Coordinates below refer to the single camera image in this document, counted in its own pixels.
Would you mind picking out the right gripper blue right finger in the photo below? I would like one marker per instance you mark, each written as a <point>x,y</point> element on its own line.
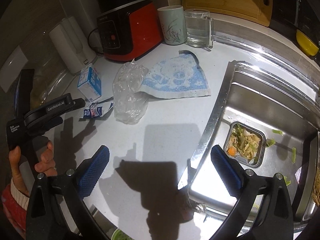
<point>228,170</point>

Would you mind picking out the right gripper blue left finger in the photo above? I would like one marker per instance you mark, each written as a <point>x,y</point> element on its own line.
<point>90,170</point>

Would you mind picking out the torn blue milk packet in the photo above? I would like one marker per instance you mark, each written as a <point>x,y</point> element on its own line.
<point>96,110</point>

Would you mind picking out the blue white dish towel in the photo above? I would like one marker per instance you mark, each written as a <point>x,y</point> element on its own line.
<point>175,78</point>

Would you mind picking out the red knit sleeve forearm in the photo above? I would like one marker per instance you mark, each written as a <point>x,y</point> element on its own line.
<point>15,205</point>

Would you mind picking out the green perforated trash basket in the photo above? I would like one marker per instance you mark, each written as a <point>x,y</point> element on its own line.
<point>119,235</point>

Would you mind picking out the person's left hand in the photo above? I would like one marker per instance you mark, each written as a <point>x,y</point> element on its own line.
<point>46,166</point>

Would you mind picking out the metal tray of food scraps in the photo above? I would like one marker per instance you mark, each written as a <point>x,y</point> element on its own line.
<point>245,144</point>

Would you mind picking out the clear plastic bag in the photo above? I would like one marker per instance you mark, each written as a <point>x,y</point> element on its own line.
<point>128,102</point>

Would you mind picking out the blue white milk carton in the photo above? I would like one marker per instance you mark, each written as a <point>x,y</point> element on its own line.
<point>89,83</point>

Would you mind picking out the stainless steel sink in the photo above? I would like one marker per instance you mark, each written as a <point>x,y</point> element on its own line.
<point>287,123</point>

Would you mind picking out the white electric kettle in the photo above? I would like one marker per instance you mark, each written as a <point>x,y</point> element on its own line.
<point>71,44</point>

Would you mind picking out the red black appliance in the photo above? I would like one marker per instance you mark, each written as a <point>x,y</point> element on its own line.
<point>128,29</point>

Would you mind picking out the yellow bowl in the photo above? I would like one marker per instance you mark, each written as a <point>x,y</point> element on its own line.
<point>306,45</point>

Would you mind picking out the clear glass mug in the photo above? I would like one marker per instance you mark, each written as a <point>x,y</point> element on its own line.
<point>200,28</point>

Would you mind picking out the ceramic floral cup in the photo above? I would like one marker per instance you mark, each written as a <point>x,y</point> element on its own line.
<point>172,22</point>

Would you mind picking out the white wall socket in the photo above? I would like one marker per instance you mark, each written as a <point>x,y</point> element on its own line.
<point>11,68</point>

